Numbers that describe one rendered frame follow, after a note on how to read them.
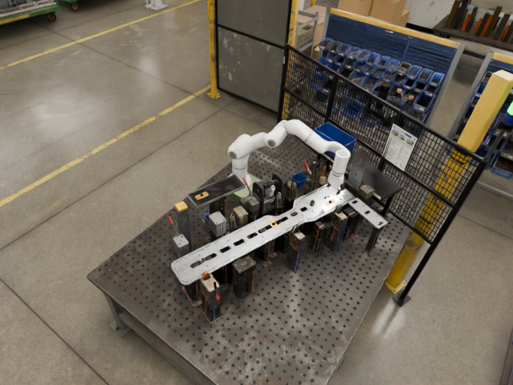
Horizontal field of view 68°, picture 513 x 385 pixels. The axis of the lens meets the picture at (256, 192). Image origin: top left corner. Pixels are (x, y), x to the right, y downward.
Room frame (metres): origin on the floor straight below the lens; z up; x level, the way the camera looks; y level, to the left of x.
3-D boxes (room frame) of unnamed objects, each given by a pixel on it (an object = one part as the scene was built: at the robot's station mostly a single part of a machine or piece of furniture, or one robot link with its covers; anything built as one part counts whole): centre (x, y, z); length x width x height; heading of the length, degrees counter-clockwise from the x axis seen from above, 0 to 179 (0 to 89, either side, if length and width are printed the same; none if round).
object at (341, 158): (1.91, -0.53, 1.37); 0.09 x 0.08 x 0.13; 155
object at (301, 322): (1.99, -0.29, 0.68); 2.56 x 1.61 x 0.04; 147
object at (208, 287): (1.15, 0.22, 0.88); 0.15 x 0.11 x 0.36; 38
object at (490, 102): (1.95, -1.29, 1.00); 0.18 x 0.18 x 2.00; 38
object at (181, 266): (1.64, -0.12, 1.00); 1.38 x 0.22 x 0.02; 128
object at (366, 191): (2.01, -0.79, 0.88); 0.08 x 0.08 x 0.36; 38
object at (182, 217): (1.62, 0.47, 0.92); 0.08 x 0.08 x 0.44; 38
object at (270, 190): (1.88, -0.08, 0.94); 0.18 x 0.13 x 0.49; 128
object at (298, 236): (1.56, -0.28, 0.87); 0.12 x 0.09 x 0.35; 38
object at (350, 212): (1.84, -0.67, 0.84); 0.11 x 0.10 x 0.28; 38
